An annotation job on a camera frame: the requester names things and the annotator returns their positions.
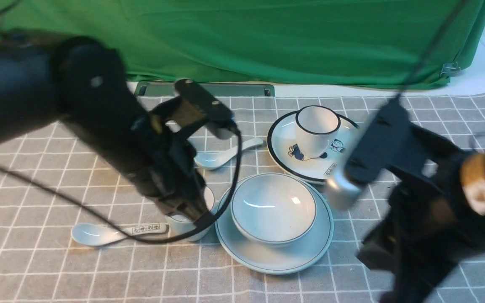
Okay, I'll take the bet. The green backdrop cloth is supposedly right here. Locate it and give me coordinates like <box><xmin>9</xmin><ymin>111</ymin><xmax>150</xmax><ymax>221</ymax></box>
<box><xmin>0</xmin><ymin>0</ymin><xmax>485</xmax><ymax>90</ymax></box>

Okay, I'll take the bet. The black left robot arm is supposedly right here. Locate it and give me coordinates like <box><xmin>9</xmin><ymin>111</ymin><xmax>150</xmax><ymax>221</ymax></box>
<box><xmin>0</xmin><ymin>37</ymin><xmax>213</xmax><ymax>226</ymax></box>

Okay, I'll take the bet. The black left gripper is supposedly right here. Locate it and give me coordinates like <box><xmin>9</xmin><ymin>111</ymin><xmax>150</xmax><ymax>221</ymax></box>
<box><xmin>131</xmin><ymin>116</ymin><xmax>209</xmax><ymax>223</ymax></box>

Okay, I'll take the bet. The grey checked tablecloth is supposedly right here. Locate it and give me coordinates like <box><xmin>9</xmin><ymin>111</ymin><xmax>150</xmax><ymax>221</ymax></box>
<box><xmin>0</xmin><ymin>93</ymin><xmax>485</xmax><ymax>303</ymax></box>

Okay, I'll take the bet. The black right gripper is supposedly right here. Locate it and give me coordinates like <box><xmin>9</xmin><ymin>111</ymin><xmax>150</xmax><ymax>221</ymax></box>
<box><xmin>357</xmin><ymin>126</ymin><xmax>485</xmax><ymax>303</ymax></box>

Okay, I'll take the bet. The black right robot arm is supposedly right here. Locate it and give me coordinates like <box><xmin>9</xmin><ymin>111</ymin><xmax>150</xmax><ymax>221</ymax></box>
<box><xmin>357</xmin><ymin>126</ymin><xmax>485</xmax><ymax>303</ymax></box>

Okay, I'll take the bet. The thin-rimmed white cup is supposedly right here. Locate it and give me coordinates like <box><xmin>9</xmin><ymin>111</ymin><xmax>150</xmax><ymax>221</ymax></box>
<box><xmin>164</xmin><ymin>186</ymin><xmax>217</xmax><ymax>242</ymax></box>

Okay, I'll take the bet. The large thin-rimmed white plate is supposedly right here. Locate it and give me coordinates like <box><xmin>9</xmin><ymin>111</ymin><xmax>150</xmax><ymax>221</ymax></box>
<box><xmin>215</xmin><ymin>175</ymin><xmax>334</xmax><ymax>275</ymax></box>

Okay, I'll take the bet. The white spoon with characters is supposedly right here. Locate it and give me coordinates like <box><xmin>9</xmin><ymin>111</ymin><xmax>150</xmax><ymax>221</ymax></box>
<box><xmin>71</xmin><ymin>223</ymin><xmax>169</xmax><ymax>247</ymax></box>

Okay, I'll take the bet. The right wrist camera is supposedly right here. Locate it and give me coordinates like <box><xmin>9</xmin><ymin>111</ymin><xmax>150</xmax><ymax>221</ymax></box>
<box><xmin>325</xmin><ymin>98</ymin><xmax>411</xmax><ymax>210</ymax></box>

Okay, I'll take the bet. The grey metal cable tray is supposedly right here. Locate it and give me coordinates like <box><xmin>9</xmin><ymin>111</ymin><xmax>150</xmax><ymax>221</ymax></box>
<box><xmin>134</xmin><ymin>81</ymin><xmax>275</xmax><ymax>97</ymax></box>

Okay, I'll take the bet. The black right camera cable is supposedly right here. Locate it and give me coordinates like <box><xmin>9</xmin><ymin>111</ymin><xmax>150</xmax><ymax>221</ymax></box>
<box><xmin>390</xmin><ymin>0</ymin><xmax>470</xmax><ymax>104</ymax></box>

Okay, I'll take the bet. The thin-rimmed white bowl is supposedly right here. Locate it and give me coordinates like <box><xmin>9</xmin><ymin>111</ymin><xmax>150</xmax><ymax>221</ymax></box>
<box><xmin>230</xmin><ymin>173</ymin><xmax>317</xmax><ymax>246</ymax></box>

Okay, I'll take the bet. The black camera cable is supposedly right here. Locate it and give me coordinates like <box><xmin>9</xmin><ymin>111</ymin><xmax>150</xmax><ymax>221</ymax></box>
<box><xmin>390</xmin><ymin>0</ymin><xmax>470</xmax><ymax>104</ymax></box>
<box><xmin>0</xmin><ymin>122</ymin><xmax>243</xmax><ymax>245</ymax></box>

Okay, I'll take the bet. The plain white ceramic spoon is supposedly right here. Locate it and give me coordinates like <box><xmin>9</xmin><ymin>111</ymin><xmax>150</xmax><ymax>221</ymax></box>
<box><xmin>194</xmin><ymin>138</ymin><xmax>264</xmax><ymax>170</ymax></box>

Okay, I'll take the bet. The black-rimmed cartoon plate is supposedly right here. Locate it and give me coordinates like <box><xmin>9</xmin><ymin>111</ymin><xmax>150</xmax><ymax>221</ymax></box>
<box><xmin>267</xmin><ymin>111</ymin><xmax>359</xmax><ymax>185</ymax></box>

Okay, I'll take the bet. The black left camera cable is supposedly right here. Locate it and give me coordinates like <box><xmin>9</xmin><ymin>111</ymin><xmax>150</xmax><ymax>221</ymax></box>
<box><xmin>0</xmin><ymin>122</ymin><xmax>243</xmax><ymax>245</ymax></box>

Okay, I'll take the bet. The black-rimmed white cup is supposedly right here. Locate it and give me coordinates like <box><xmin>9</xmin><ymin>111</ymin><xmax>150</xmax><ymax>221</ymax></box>
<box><xmin>295</xmin><ymin>106</ymin><xmax>341</xmax><ymax>160</ymax></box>

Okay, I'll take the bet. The metal clip on backdrop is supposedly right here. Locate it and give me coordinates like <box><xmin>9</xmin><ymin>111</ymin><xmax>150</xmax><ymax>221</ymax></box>
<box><xmin>440</xmin><ymin>62</ymin><xmax>462</xmax><ymax>77</ymax></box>

